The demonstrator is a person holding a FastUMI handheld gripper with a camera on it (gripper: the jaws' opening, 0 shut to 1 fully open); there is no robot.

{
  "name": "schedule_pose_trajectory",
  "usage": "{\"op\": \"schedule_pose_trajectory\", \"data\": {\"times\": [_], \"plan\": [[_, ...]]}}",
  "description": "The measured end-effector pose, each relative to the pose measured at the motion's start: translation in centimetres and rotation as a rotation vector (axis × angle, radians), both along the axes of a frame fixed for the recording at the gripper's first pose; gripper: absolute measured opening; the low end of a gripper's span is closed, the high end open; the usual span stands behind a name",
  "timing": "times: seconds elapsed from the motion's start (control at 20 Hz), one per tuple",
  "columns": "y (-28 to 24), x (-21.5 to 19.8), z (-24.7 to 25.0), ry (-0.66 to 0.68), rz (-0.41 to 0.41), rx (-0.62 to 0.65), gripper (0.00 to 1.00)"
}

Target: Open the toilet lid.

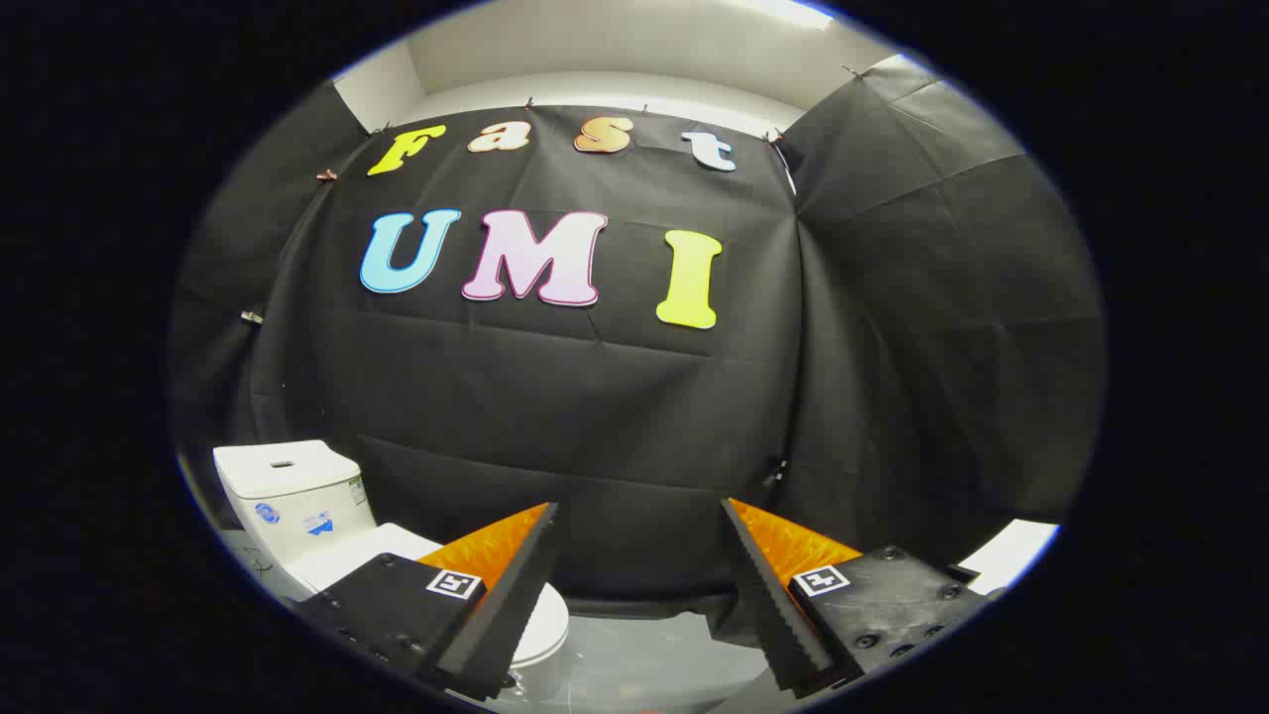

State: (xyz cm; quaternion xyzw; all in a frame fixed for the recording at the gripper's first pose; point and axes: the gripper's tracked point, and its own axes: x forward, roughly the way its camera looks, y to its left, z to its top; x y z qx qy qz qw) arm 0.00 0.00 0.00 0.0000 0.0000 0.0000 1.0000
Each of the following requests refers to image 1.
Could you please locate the white toilet lid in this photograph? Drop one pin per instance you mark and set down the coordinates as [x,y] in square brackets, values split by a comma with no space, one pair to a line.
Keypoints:
[382,545]

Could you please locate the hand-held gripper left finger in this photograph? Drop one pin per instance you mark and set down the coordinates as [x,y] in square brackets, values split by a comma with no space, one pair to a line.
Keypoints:
[501,605]

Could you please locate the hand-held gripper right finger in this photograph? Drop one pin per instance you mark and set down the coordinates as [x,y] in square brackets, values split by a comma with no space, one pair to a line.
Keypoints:
[771,605]

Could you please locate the white ceramic toilet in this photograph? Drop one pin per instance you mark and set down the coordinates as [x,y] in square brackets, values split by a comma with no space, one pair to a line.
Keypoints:
[297,496]

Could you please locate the black backdrop cloth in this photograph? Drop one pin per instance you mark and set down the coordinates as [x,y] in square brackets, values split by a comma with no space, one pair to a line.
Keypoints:
[595,416]

